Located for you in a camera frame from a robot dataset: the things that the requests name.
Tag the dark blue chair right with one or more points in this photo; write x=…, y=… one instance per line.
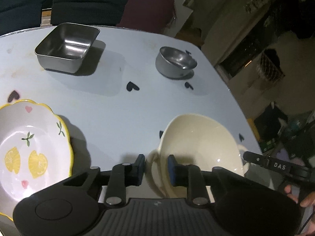
x=88, y=12

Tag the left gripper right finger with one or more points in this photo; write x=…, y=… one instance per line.
x=190, y=177

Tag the small round steel bowl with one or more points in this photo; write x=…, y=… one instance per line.
x=174, y=63

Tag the dark blue chair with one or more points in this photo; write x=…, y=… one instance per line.
x=20, y=14
x=88, y=12

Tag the steel square tray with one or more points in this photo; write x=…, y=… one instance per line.
x=66, y=46

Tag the right hand of person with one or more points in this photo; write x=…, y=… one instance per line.
x=308, y=204

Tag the cream two-handled ceramic bowl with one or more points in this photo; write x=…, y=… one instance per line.
x=193, y=139

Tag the dark blue chair left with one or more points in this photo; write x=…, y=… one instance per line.
x=20, y=14

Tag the lemon pattern scalloped bowl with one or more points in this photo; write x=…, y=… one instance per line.
x=35, y=151

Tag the maroon chair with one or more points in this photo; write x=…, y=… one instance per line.
x=147, y=15

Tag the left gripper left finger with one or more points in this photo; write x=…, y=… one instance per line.
x=122, y=176

